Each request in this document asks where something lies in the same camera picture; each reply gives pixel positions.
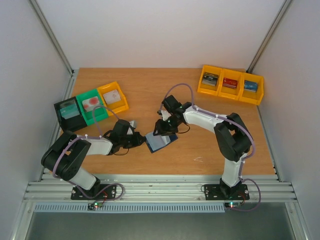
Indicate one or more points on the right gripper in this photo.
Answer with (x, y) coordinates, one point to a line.
(163, 127)

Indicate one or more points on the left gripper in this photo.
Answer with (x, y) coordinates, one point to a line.
(137, 140)

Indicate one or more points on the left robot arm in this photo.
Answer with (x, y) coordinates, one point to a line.
(65, 157)

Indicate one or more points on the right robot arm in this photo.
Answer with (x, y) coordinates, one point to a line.
(190, 114)

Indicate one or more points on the white card stack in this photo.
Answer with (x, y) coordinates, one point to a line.
(111, 97)

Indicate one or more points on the red spot card stack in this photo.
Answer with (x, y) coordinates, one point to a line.
(90, 103)

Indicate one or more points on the black card stack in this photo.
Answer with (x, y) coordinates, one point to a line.
(210, 79)

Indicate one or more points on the teal card stack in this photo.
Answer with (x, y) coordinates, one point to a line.
(69, 111)

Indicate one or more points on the blue card stack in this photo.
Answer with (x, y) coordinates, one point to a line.
(250, 86)

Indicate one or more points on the yellow bin left side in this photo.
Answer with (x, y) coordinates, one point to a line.
(117, 107)

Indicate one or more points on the yellow bin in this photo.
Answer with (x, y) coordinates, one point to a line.
(206, 89)
(252, 97)
(117, 107)
(233, 94)

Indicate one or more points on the yellow bin far left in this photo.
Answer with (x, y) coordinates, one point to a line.
(206, 89)

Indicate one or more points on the black bin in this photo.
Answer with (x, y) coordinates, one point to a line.
(73, 124)

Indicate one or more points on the left controller board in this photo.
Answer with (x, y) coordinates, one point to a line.
(94, 206)

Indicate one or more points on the controller board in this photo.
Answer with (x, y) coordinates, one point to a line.
(94, 206)
(232, 205)

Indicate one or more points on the yellow bin middle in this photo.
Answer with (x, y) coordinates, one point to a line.
(233, 94)

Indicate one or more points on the right controller board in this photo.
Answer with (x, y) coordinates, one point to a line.
(232, 205)

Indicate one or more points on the yellow bin far right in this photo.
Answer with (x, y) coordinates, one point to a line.
(252, 97)

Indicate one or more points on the right corner aluminium profile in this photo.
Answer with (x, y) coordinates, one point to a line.
(285, 6)

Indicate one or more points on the corner aluminium profile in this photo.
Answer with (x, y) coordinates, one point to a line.
(47, 28)
(285, 6)

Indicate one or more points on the left corner aluminium profile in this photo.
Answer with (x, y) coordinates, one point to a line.
(47, 28)

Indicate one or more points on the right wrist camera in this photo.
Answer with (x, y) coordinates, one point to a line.
(164, 114)

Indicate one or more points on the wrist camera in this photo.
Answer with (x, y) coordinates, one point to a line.
(133, 124)
(164, 114)

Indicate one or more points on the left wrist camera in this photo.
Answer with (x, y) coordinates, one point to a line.
(133, 124)

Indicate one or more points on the grey slotted cable duct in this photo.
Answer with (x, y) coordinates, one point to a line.
(129, 208)

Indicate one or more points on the aluminium rail base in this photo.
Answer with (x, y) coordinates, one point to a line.
(162, 188)

